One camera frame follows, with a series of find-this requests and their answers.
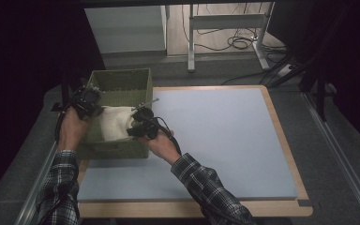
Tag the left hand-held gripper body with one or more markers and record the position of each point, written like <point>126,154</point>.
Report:
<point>86,101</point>

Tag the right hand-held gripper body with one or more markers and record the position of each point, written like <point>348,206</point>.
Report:
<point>148,123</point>

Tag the cream patterned cloth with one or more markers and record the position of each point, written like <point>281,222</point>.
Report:
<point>115,125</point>

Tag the green woven basket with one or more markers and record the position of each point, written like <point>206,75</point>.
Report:
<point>118,82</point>

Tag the person's right hand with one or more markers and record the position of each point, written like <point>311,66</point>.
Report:
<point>162,145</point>

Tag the person's left hand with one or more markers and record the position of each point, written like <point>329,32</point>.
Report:
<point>72,132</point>

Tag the black metal stand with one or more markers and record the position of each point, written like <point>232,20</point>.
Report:
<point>320,90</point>
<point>65,90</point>

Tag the pale blue table mat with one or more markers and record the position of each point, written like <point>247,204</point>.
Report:
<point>225,131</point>

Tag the grey cabinet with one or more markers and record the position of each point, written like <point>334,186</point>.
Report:
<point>125,28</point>

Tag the white power strip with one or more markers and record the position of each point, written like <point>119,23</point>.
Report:
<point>284,70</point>

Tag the metal floor rail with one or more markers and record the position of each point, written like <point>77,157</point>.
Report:
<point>28,206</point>
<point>340,156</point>

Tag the white metal desk frame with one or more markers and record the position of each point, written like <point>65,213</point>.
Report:
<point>225,21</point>

